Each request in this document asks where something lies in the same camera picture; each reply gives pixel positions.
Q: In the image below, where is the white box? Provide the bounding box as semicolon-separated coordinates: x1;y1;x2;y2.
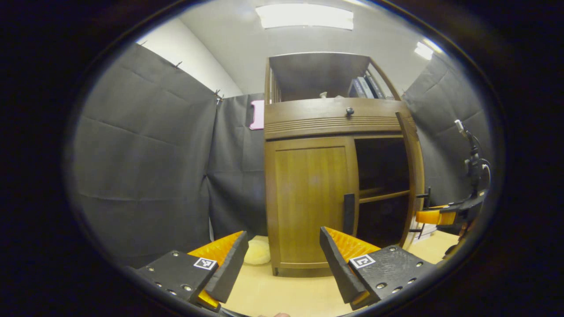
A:
406;222;438;243

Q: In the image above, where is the dark grey book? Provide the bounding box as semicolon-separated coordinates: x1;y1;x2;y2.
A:
365;74;387;98

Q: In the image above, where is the wooden inner shelf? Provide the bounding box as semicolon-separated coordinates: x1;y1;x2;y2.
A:
359;189;412;204

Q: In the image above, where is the pale yellow soft object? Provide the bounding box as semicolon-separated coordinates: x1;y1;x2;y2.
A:
244;240;272;265

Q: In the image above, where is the black door handle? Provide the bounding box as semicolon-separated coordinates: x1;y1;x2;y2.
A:
343;193;356;236
408;187;432;241

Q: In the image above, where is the wooden cabinet drawer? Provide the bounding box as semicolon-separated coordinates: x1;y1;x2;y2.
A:
264;97;417;141

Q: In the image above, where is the wooden shoe cabinet door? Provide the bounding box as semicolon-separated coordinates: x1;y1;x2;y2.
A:
395;111;426;248
265;136;360;269

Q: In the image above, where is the wooden double-door shoe cabinet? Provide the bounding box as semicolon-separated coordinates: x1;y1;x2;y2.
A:
263;52;426;277

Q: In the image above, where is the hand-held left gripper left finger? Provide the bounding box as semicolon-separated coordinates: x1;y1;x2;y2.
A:
131;231;250;311

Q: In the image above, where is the small ceiling light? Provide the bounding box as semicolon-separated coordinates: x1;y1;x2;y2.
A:
414;40;442;61

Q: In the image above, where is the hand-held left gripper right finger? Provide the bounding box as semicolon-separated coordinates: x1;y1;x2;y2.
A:
319;226;439;310

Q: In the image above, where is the pale grey book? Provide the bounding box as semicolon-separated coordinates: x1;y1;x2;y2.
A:
357;77;376;98

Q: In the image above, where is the large ceiling light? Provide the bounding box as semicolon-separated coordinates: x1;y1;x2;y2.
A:
255;4;354;31

